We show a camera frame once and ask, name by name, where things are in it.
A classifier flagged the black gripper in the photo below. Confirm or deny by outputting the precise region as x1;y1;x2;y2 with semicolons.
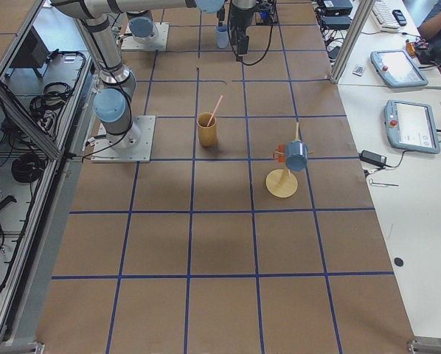
229;0;257;55

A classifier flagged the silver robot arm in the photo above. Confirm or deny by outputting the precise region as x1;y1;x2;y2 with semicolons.
51;1;224;150
127;1;263;61

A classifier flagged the light blue plastic cup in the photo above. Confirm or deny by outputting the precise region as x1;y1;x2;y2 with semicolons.
215;25;229;49

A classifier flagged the bamboo chopstick holder cup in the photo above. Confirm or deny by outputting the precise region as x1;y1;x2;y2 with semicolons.
197;112;218;148

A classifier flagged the orange cup on stand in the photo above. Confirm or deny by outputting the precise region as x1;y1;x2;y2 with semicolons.
273;145;285;164

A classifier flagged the blue cup on stand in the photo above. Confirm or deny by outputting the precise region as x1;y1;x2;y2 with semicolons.
285;140;308;172

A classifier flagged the wooden cup tree stand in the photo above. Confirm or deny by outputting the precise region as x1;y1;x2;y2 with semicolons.
265;122;313;198

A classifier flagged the small remote control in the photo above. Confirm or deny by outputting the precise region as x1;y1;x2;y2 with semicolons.
353;65;365;77

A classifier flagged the teach pendant far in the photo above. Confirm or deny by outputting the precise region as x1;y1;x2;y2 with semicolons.
370;50;428;88

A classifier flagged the teach pendant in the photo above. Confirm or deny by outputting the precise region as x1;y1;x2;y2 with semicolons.
384;100;440;154
370;50;428;88

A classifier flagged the black power adapter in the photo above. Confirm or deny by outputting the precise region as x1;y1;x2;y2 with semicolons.
359;150;386;167

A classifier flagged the teach pendant near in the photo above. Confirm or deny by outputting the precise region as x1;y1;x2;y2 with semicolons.
384;100;440;154

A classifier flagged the aluminium frame post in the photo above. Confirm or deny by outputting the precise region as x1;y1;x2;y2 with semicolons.
330;0;375;84

